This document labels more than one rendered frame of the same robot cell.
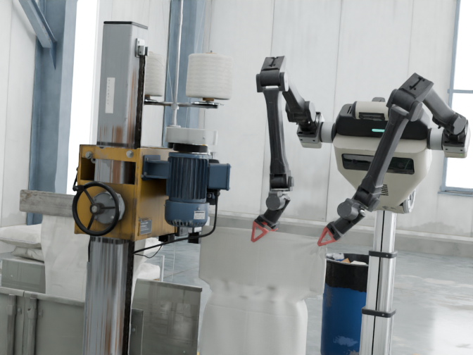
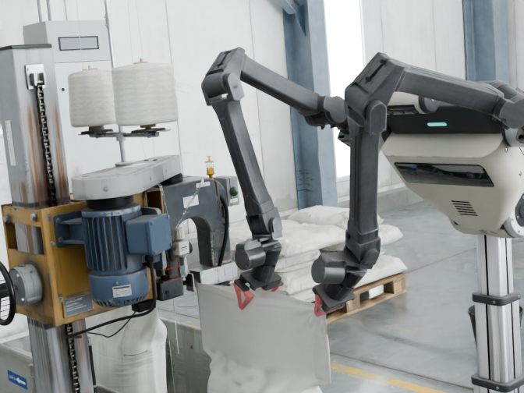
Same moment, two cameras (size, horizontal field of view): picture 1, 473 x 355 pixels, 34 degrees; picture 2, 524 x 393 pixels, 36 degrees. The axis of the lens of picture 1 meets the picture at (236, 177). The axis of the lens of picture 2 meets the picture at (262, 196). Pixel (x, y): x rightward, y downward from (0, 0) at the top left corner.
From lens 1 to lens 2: 1.50 m
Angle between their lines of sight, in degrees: 27
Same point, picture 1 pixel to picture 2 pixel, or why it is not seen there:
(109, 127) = (16, 184)
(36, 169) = (302, 147)
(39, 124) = not seen: hidden behind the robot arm
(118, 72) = (11, 112)
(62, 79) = (313, 46)
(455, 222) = not seen: outside the picture
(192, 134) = (88, 187)
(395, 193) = (484, 213)
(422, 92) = (381, 86)
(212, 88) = (132, 113)
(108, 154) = (20, 217)
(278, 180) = (256, 224)
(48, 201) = not seen: hidden behind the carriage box
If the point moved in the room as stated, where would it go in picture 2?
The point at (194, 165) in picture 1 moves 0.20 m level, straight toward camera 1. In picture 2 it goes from (104, 226) to (54, 244)
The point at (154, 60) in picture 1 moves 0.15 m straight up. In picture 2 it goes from (89, 80) to (83, 26)
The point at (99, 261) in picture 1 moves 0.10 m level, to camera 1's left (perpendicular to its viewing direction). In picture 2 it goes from (37, 348) to (8, 346)
